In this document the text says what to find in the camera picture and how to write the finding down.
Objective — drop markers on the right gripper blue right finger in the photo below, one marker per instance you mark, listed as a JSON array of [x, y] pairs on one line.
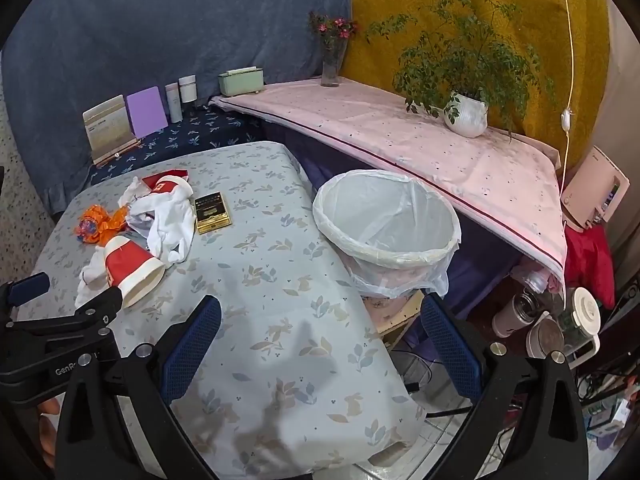
[[460, 362]]

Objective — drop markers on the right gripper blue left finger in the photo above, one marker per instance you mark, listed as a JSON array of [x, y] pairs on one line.
[[184, 345]]

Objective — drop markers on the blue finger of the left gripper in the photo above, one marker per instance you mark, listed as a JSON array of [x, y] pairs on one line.
[[22, 291]]

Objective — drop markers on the white tissue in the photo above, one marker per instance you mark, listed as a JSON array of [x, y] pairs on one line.
[[92, 278]]

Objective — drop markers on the orange plastic bag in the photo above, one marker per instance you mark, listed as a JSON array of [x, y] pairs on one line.
[[97, 227]]

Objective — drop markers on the white grey plastic bag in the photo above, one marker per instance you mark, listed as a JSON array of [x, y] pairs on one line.
[[168, 226]]

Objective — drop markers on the black gold cigarette box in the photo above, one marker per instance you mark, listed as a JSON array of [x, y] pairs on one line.
[[211, 213]]

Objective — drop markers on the white trash bin with liner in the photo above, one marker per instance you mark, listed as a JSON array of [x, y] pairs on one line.
[[393, 233]]

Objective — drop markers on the person's left hand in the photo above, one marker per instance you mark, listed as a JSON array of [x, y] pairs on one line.
[[47, 431]]

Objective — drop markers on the white thermos bottle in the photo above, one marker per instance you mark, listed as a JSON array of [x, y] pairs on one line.
[[519, 312]]

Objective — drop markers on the white blender jug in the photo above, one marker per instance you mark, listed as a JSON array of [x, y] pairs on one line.
[[574, 332]]

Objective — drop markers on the floral grey tablecloth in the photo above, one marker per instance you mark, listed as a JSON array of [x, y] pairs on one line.
[[296, 379]]

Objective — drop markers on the red cloth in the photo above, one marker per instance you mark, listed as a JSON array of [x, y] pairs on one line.
[[589, 264]]

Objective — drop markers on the pink cloth cover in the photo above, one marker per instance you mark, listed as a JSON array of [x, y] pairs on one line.
[[504, 182]]

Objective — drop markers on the open book on stand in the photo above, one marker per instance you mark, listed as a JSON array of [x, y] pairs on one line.
[[108, 130]]

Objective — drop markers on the pink appliance box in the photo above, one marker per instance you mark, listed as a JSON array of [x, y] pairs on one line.
[[594, 193]]

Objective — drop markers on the purple notebook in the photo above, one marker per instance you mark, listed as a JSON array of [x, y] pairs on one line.
[[146, 112]]

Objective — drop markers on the navy floral cloth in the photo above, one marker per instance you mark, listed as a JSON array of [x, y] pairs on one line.
[[206, 127]]

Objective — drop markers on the tall white tube bottle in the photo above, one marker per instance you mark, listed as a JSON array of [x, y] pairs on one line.
[[174, 102]]

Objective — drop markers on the blue denim backdrop cloth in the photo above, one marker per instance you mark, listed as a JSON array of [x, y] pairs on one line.
[[66, 56]]

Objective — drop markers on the potted green fern plant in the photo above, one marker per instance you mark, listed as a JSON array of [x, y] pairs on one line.
[[464, 51]]

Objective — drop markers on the mint green tissue box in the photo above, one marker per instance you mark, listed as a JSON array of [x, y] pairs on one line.
[[241, 81]]

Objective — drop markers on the glass vase with red flowers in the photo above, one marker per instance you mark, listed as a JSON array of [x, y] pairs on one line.
[[334, 34]]

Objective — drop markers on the mustard yellow backdrop cloth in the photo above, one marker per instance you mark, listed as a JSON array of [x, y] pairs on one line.
[[569, 38]]

